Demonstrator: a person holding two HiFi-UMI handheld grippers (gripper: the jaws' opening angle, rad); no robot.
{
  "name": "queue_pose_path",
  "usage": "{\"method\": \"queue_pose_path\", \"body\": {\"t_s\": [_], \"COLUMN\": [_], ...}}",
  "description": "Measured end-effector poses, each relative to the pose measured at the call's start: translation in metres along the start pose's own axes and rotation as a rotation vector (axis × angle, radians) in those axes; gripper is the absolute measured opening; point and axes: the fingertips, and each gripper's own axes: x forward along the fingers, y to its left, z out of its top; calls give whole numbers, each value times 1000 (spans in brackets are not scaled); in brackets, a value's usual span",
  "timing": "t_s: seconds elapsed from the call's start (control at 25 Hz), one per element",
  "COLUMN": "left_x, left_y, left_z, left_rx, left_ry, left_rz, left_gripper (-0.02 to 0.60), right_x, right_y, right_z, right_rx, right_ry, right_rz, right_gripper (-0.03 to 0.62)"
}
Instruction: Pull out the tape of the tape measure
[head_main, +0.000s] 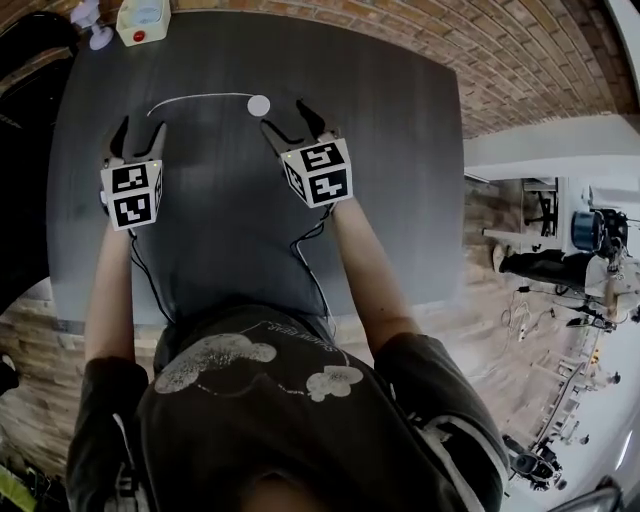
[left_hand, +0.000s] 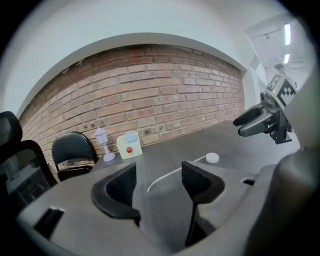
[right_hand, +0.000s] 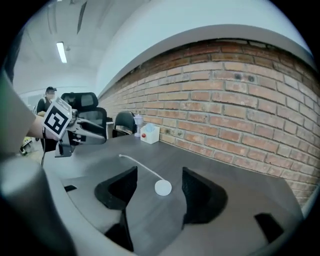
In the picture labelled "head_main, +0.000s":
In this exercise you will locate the person's right forearm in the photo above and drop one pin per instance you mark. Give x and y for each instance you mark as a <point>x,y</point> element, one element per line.
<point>372,280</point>

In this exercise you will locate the white box with red button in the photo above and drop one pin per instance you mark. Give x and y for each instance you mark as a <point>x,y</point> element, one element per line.
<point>145,20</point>

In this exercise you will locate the white table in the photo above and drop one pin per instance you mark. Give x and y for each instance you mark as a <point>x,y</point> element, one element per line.
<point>525,234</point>

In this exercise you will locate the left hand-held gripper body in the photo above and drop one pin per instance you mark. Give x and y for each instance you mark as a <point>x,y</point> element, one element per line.
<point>132,195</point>

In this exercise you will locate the pale lilac figurine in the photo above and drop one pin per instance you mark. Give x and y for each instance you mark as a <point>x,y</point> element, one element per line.
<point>100,37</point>

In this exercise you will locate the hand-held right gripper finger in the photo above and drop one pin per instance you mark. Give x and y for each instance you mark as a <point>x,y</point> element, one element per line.
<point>317,127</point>
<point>282,145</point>

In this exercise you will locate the black headrest office chair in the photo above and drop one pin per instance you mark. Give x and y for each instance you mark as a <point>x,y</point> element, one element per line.
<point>20,200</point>

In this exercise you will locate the black machine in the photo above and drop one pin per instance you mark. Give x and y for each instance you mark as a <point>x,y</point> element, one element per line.
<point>535,465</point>

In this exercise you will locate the person's left forearm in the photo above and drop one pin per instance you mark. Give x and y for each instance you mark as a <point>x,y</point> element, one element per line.
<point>112,295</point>

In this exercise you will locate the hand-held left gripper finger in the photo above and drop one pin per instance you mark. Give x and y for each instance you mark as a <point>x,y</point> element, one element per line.
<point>119,145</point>
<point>156,147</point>

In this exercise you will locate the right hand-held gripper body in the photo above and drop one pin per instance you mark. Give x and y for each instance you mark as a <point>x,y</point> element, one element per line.
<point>322,172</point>

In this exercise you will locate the yellow green bag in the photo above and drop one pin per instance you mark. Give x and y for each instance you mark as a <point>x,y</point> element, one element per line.
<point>12,492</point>

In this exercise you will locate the blue cylinder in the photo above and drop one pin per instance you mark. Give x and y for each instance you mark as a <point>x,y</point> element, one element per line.
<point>583,229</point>

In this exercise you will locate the low black office chair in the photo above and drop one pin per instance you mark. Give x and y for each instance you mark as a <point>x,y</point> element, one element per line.
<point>35,45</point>

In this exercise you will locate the black printed t-shirt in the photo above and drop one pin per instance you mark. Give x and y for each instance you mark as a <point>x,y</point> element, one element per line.
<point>280,440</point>

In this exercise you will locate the white power strip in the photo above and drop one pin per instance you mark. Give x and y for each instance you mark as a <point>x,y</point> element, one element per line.
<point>522,332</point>

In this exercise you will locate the round white tape measure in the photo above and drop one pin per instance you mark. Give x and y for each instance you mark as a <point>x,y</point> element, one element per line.
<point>258,105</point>

